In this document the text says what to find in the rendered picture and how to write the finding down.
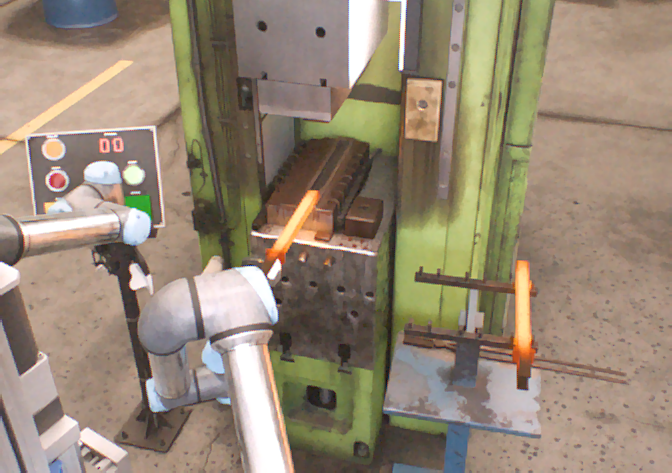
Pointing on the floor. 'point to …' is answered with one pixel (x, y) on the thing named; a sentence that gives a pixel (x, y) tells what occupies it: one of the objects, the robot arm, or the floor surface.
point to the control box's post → (136, 336)
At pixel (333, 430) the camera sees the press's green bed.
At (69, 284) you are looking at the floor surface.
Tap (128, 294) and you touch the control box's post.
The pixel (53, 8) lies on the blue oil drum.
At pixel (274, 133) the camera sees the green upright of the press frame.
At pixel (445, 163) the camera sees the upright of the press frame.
